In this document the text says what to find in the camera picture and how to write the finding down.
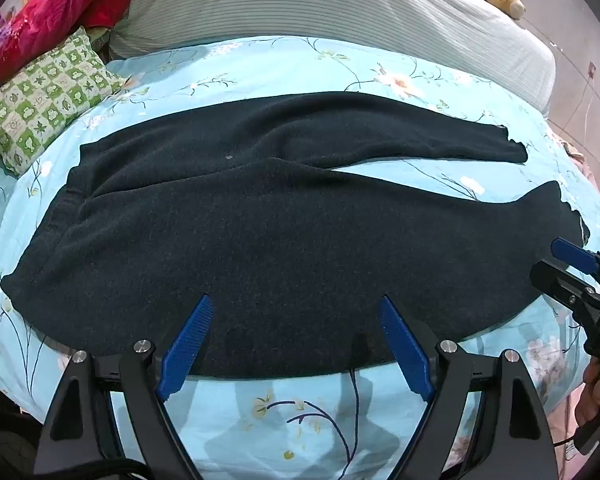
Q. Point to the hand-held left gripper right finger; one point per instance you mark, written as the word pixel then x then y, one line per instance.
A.
pixel 402 345

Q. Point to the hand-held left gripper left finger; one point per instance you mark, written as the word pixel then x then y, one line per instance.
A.
pixel 187 347

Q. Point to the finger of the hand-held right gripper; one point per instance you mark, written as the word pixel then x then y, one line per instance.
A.
pixel 560 280
pixel 572 255

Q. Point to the dark navy pants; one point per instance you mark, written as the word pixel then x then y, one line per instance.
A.
pixel 260 240

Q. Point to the person's right hand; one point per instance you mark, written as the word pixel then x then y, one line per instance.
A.
pixel 597 390

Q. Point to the green patterned pillow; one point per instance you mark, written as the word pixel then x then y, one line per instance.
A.
pixel 45 105

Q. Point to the light blue floral bedsheet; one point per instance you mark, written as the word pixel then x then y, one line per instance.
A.
pixel 300 65

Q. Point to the white ribbed quilt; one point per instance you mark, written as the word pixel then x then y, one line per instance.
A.
pixel 340 5

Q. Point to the red floral blanket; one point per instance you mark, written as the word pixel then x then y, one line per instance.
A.
pixel 45 15

